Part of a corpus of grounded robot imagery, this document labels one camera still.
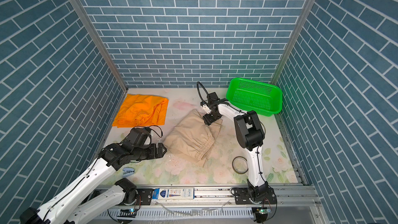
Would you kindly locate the white slotted cable duct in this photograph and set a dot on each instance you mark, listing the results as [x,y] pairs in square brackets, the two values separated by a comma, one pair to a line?
[179,213]

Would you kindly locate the orange shorts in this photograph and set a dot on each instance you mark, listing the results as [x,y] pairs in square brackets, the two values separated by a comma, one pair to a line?
[141,110]

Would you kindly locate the blue white small clip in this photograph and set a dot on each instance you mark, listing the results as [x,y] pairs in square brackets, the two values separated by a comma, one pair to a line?
[127,171]

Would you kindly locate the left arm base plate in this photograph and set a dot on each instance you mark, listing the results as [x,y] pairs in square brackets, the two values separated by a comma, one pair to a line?
[143,197]

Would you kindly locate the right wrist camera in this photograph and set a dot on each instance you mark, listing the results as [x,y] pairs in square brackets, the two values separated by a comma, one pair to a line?
[205,108]

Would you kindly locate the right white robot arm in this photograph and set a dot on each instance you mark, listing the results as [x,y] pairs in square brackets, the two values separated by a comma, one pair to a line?
[250,136]

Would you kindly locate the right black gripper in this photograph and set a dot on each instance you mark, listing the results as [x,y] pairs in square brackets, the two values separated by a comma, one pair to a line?
[207,120]

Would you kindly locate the white blue paper box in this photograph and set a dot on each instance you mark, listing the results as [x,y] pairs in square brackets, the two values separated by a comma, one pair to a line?
[173,193]

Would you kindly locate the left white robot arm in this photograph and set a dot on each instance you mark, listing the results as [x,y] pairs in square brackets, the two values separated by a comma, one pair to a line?
[67,207]

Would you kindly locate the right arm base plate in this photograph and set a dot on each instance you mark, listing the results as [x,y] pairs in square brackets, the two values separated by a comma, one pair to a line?
[246,196]

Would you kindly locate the green plastic basket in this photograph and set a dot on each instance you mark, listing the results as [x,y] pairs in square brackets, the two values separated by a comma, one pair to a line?
[250,95]

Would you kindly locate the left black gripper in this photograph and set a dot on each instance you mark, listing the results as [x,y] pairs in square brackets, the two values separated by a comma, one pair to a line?
[154,154]

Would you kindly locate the beige shorts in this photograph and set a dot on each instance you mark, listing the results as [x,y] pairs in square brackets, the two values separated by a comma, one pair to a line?
[193,140]

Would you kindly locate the aluminium front rail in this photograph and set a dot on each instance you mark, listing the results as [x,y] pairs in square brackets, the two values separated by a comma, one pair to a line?
[294,195]

